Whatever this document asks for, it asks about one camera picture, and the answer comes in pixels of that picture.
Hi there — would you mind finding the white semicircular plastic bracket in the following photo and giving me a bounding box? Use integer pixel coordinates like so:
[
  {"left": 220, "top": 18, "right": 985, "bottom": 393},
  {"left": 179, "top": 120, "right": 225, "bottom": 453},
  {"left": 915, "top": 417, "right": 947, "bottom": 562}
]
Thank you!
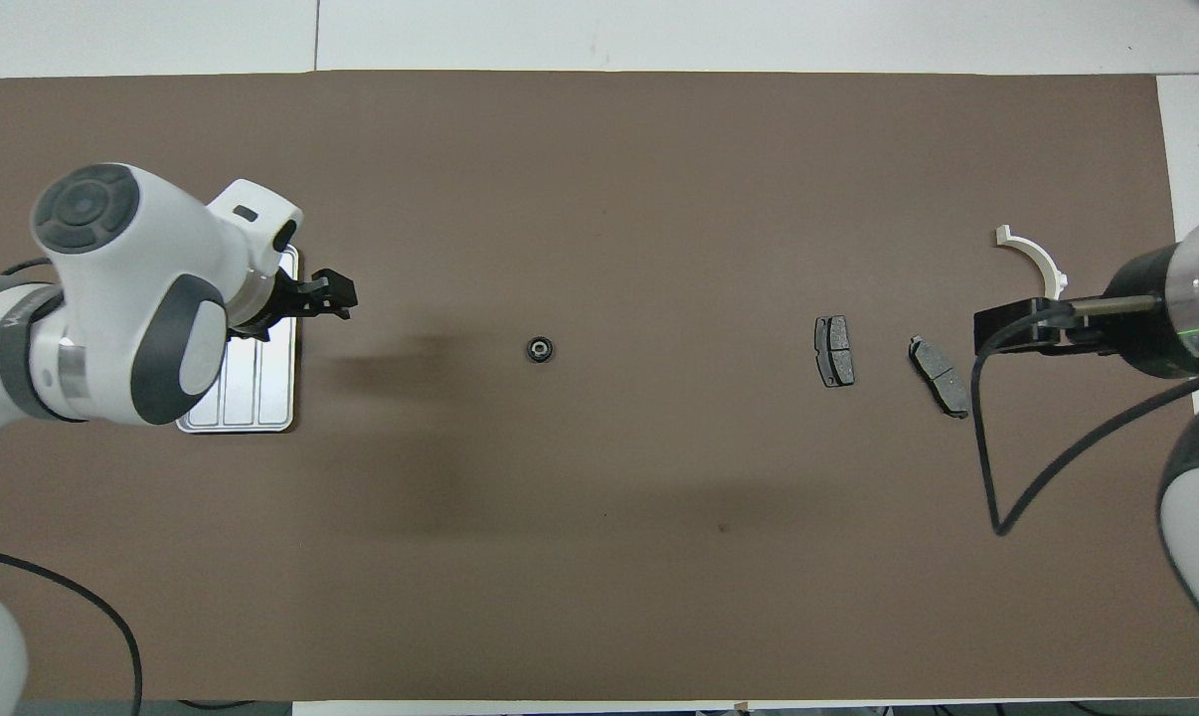
[{"left": 994, "top": 226, "right": 1070, "bottom": 299}]

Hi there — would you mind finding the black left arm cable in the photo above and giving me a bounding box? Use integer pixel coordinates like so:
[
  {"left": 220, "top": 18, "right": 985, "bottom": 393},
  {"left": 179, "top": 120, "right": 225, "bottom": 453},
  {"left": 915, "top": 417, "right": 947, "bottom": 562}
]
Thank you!
[{"left": 0, "top": 542, "right": 144, "bottom": 716}]

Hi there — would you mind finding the curved grey brake pad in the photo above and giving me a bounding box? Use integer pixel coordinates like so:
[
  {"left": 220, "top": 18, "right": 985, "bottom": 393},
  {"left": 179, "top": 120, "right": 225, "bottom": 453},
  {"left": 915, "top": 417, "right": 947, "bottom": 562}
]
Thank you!
[{"left": 908, "top": 336, "right": 970, "bottom": 420}]

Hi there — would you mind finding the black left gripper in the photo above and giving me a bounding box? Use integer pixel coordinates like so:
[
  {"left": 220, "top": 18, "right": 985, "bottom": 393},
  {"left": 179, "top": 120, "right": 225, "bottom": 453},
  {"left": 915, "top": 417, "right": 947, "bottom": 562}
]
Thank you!
[{"left": 227, "top": 268, "right": 359, "bottom": 344}]

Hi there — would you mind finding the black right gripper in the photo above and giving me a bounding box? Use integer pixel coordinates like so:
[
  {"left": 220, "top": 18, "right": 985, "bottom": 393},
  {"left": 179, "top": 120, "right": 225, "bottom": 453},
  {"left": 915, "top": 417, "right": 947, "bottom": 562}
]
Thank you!
[{"left": 975, "top": 244, "right": 1199, "bottom": 377}]

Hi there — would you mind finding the silver metal tray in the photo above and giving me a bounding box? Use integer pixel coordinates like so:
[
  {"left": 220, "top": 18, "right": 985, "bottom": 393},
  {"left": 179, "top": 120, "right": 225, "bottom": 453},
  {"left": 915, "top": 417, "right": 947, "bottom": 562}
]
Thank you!
[{"left": 175, "top": 244, "right": 300, "bottom": 435}]

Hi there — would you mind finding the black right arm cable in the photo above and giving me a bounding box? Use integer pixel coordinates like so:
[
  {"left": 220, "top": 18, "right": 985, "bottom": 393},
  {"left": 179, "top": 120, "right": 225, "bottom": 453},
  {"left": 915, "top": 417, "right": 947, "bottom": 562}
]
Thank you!
[{"left": 970, "top": 298, "right": 1199, "bottom": 539}]

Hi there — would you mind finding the brown table mat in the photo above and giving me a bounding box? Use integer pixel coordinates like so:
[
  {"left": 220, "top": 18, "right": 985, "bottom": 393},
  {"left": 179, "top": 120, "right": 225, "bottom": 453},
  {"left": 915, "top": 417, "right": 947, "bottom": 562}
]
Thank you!
[{"left": 0, "top": 70, "right": 1199, "bottom": 702}]

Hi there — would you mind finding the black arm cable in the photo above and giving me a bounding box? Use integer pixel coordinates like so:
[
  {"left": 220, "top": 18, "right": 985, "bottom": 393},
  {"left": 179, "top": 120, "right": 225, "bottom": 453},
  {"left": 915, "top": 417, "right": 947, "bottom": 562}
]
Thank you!
[
  {"left": 970, "top": 298, "right": 1199, "bottom": 539},
  {"left": 0, "top": 542, "right": 144, "bottom": 716}
]

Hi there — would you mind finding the rectangular grey brake pad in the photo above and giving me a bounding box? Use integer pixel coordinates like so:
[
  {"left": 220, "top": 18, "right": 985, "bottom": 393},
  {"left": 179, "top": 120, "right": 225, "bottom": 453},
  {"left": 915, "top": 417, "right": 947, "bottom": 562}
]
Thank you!
[{"left": 814, "top": 315, "right": 856, "bottom": 389}]

